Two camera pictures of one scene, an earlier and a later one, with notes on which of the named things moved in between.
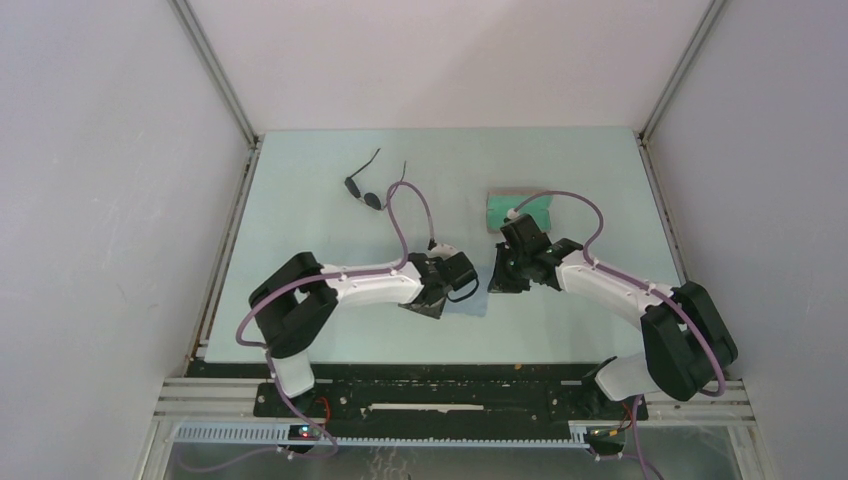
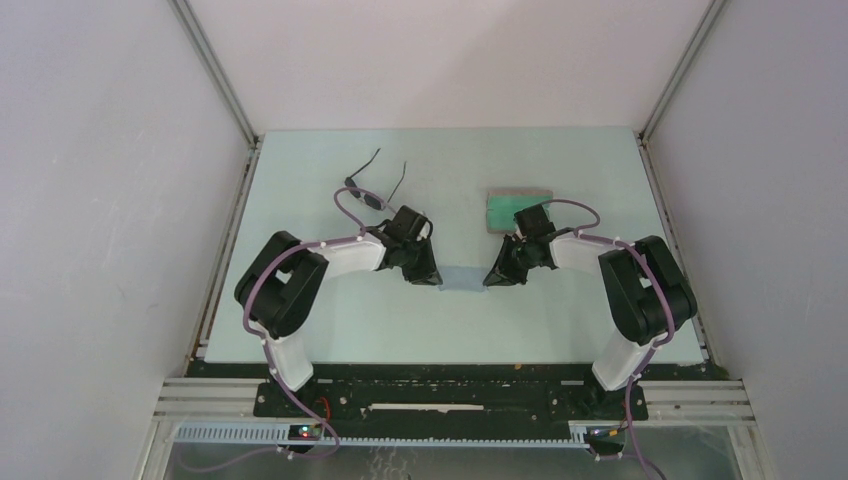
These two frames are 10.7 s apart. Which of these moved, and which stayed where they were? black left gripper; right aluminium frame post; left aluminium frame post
Moved: black left gripper
Stayed: left aluminium frame post; right aluminium frame post
